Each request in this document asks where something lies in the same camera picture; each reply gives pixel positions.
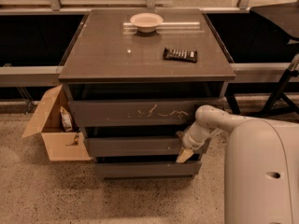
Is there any grey top drawer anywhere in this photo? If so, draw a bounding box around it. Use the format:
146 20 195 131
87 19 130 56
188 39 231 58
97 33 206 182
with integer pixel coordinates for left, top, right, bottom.
68 98 226 127

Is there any grey drawer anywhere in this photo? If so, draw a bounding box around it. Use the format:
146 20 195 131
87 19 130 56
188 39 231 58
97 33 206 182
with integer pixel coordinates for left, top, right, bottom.
84 136 181 157
68 98 226 127
95 161 202 179

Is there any snack bag in box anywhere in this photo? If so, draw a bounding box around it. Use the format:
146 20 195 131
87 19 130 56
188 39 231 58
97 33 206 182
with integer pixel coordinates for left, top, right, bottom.
60 106 73 132

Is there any white bowl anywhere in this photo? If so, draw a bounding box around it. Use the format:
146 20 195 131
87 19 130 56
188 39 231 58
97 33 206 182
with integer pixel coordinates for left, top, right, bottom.
130 13 164 33

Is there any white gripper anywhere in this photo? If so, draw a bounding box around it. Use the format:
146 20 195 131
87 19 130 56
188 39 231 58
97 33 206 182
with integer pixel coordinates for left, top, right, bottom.
176 121 221 163

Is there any open cardboard box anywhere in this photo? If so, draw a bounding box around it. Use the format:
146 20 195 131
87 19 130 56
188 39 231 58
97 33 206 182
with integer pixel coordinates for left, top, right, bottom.
22 85 92 161

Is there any black wheeled stand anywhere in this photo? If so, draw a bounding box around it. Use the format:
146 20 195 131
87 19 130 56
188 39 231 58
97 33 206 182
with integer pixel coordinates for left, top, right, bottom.
225 3 299 117

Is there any grey bottom drawer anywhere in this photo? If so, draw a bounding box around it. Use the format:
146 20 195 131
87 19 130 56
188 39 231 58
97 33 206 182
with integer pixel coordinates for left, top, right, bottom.
95 161 202 179

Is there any dark snack bar wrapper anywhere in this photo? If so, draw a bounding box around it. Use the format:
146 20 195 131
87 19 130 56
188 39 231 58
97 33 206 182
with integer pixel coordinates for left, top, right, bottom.
163 48 198 63

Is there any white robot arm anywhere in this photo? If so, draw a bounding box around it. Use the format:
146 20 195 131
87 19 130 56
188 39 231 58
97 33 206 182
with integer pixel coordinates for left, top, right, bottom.
177 105 299 224

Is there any dark grey drawer cabinet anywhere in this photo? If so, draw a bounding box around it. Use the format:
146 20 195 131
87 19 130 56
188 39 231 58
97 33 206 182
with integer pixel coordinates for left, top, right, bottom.
58 8 236 181

